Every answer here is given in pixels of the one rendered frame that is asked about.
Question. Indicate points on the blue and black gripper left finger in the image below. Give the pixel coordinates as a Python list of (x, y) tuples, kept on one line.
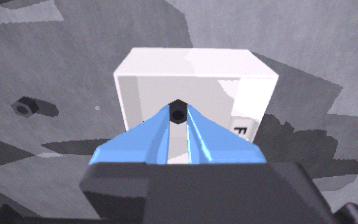
[(141, 143)]

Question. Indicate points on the dark grey hex nut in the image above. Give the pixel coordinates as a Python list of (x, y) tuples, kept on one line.
[(25, 107), (178, 111)]

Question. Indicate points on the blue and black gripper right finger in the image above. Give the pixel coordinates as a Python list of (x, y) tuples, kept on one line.
[(216, 144)]

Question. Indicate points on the white bin rack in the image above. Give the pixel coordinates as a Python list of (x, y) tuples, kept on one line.
[(207, 79)]

